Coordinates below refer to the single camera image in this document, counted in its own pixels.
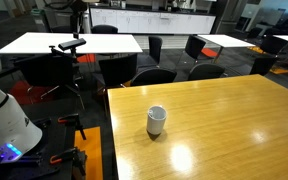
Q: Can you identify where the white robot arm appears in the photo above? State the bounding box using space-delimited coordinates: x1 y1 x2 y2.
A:
0 60 43 164

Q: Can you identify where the white ceramic cup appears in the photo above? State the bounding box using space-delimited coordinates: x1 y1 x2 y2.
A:
146 106 167 135

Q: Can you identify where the black chair near table centre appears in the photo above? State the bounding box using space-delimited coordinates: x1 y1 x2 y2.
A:
130 68 177 86

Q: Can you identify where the black chair table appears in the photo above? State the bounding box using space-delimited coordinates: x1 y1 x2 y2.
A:
93 53 137 92
130 68 177 86
188 63 225 81

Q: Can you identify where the black chair near table left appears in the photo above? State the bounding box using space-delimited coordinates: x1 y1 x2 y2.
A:
93 53 137 92

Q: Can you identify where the black chair behind white table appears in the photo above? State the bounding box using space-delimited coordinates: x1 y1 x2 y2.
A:
137 36 163 67

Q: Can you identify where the black chair near table right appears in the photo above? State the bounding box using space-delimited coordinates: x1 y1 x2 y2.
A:
188 63 225 81

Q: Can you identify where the black chair at middle table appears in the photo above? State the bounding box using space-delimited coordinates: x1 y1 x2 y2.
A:
184 35 206 61

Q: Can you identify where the white kitchen cabinet counter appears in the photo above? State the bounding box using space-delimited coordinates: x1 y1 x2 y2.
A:
90 8 215 34

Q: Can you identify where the orange black clamp upper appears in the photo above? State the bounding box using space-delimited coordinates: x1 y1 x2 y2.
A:
57 113 86 140

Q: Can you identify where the orange black clamp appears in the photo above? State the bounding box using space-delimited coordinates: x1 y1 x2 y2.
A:
49 147 86 176
57 113 86 140

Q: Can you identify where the white table middle background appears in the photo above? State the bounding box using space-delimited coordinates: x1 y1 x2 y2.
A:
199 34 254 64

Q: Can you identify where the orange black clamp lower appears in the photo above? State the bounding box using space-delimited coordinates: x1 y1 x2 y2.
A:
49 147 86 176

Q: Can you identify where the black chair far right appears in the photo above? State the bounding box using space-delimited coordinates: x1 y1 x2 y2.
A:
250 58 277 76

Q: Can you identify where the white table left background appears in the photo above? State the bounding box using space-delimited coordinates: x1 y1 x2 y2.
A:
0 31 144 55

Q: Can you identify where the black camera on tripod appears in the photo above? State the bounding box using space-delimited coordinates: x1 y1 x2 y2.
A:
40 38 86 108

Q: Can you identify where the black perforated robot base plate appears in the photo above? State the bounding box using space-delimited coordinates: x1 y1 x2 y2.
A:
0 118 75 180

